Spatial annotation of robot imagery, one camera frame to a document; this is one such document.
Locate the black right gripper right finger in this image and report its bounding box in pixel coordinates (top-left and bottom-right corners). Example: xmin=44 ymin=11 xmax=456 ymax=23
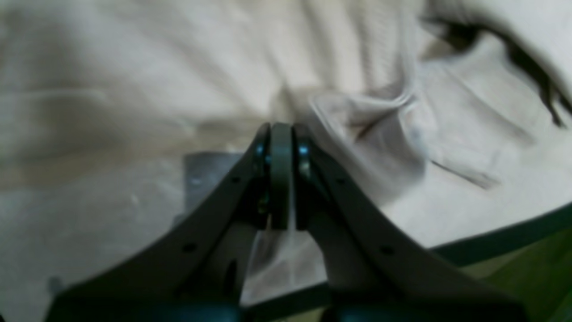
xmin=270 ymin=123 xmax=528 ymax=322

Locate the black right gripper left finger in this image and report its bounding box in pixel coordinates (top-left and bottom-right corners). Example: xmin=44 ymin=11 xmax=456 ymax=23
xmin=46 ymin=123 xmax=271 ymax=322

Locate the pale pink T-shirt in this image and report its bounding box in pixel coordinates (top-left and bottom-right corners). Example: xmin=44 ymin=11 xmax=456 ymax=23
xmin=1 ymin=0 xmax=571 ymax=322

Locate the black table cloth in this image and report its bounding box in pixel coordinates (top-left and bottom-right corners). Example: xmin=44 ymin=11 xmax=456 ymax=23
xmin=246 ymin=203 xmax=572 ymax=322

